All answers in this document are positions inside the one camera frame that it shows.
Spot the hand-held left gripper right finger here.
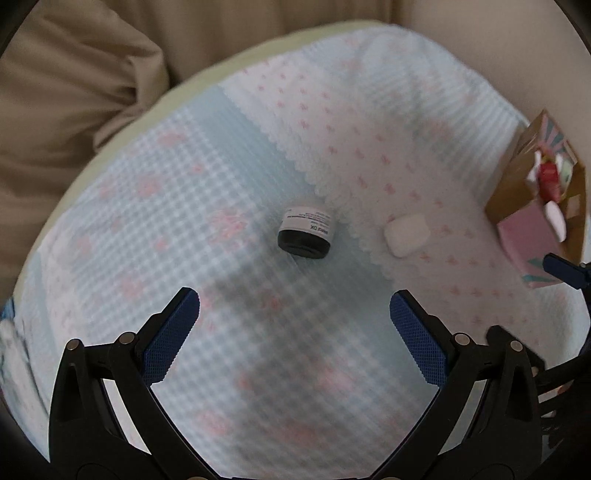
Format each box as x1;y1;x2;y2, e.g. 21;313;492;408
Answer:
389;290;544;480

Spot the green round tin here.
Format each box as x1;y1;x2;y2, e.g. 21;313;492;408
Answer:
556;157;578;195

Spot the crumpled light blue quilt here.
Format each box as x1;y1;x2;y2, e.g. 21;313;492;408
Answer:
0;295;52;418

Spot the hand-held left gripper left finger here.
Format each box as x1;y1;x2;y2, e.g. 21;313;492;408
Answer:
48;286;218;480

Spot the white rounded case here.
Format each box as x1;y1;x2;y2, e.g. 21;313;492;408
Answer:
383;213;430;256

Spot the blue and pink printed blanket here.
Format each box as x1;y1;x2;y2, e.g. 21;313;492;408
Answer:
0;22;591;480

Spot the small black-capped white jar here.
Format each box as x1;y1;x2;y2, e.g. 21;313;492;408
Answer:
277;206;334;260

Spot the pink cardboard box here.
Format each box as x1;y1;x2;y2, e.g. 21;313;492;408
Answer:
485;108;590;291

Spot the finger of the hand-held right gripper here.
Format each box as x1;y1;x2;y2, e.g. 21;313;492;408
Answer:
542;253;591;290

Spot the red box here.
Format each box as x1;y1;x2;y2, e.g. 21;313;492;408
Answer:
538;159;562;204

